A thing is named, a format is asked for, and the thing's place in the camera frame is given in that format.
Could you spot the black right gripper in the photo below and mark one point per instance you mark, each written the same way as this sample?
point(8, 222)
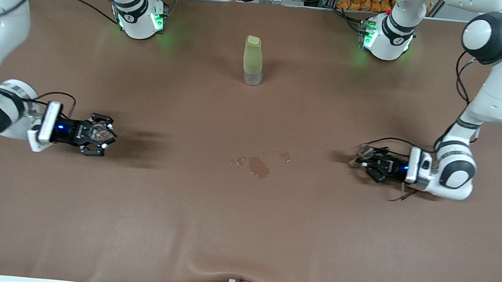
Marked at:
point(71, 131)

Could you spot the brown table cover mat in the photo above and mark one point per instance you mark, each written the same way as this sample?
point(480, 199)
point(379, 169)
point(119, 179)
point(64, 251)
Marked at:
point(242, 227)

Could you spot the small clear glass beaker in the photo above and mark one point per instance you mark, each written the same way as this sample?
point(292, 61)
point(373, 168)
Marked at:
point(103, 133)

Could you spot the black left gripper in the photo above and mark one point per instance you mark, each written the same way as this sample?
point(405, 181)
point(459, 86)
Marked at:
point(393, 169)

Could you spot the brown liquid spill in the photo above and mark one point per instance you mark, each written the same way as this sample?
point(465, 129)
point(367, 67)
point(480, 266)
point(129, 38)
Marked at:
point(258, 167)

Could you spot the green sleeved shaker bottle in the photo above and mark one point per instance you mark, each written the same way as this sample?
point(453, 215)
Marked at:
point(253, 58)

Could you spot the steel double-ended jigger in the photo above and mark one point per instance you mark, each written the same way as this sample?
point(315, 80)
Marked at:
point(364, 149)

